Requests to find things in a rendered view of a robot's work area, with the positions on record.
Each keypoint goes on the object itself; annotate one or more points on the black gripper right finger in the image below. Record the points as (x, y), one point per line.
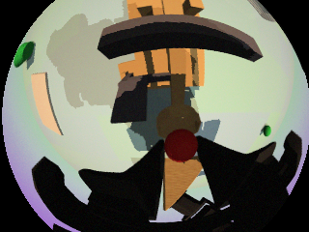
(226, 169)

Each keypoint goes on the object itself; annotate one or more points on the green cup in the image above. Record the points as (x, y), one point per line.
(23, 53)

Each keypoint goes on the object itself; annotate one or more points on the green ball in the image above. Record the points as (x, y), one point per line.
(266, 130)

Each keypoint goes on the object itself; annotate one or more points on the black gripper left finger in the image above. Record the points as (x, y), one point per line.
(142, 182)

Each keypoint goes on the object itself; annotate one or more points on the clear glass cup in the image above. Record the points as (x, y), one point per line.
(261, 10)

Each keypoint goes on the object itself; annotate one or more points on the red ball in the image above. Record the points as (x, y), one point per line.
(180, 145)

